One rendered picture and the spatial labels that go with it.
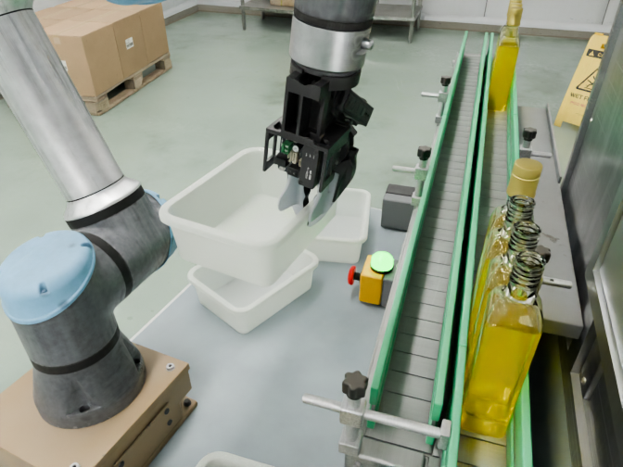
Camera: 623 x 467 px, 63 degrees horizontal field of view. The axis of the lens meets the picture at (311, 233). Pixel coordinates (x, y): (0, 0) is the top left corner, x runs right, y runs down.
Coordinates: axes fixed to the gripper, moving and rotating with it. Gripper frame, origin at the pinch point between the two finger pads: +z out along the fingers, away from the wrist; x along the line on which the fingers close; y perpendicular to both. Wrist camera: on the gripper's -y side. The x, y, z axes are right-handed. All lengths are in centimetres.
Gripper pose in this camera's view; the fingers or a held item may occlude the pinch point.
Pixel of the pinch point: (310, 212)
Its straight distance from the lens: 64.9
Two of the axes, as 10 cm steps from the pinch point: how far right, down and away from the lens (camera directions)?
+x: 9.0, 3.6, -2.6
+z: -1.3, 7.7, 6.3
